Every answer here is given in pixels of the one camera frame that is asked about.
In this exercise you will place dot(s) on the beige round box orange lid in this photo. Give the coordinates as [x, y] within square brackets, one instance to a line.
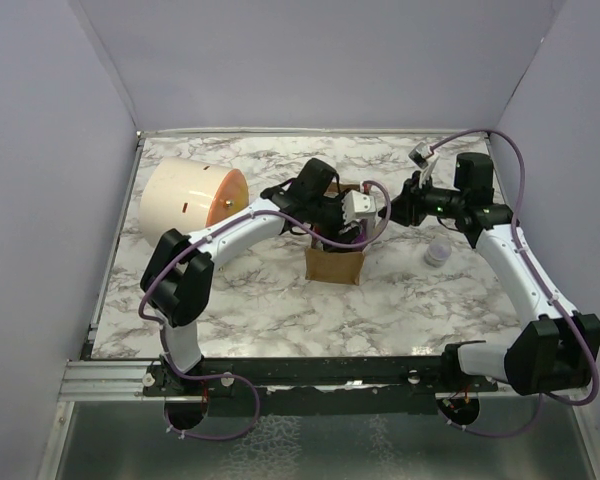
[189, 195]

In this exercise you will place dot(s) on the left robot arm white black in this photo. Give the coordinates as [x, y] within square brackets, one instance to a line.
[178, 279]

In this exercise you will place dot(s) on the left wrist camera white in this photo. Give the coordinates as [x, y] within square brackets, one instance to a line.
[357, 206]

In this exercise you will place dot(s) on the purple can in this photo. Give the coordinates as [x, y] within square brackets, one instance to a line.
[362, 240]

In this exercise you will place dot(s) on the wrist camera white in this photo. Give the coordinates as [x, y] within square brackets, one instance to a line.
[425, 158]
[357, 206]

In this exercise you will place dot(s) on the jute canvas tote bag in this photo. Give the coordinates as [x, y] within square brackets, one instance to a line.
[343, 266]

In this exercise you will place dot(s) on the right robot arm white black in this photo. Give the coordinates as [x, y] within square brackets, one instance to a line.
[557, 343]

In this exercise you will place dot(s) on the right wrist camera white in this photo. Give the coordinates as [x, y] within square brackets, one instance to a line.
[425, 158]

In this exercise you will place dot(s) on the black front mounting rail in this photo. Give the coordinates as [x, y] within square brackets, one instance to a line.
[310, 386]

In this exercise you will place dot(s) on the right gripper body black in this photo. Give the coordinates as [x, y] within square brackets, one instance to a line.
[428, 200]

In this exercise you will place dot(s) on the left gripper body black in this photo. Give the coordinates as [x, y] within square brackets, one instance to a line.
[328, 217]

